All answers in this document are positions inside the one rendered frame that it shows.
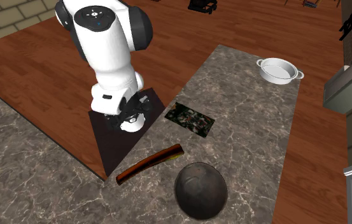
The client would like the dark robot stand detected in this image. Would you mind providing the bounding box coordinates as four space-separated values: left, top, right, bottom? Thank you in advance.
88 87 166 178

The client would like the brown long flat bar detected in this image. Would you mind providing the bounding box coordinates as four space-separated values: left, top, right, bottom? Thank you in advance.
115 143 185 186

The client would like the dark patterned flat book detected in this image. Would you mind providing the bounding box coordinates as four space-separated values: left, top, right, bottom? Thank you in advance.
164 102 216 139

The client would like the dark round bowl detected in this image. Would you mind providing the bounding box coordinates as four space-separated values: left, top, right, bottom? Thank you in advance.
174 162 229 221

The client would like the black furniture piece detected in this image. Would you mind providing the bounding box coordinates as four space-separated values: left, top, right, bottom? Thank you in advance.
187 0 218 15

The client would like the grey-green cabinet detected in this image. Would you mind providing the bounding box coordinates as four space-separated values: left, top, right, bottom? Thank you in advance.
322 45 352 115

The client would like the white two-handled pot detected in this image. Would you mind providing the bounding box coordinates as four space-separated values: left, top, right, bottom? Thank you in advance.
256 57 305 85

